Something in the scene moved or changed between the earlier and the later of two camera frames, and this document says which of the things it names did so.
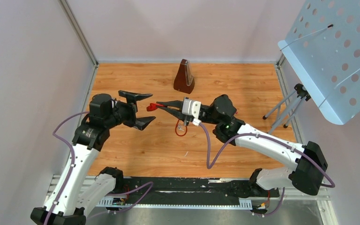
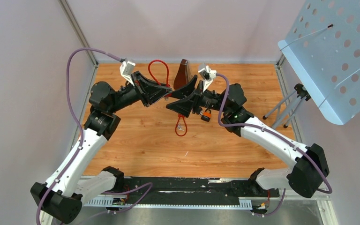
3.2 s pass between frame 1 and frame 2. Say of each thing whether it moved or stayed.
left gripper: moved
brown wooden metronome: stayed
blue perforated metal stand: stayed
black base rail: stayed
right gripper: moved
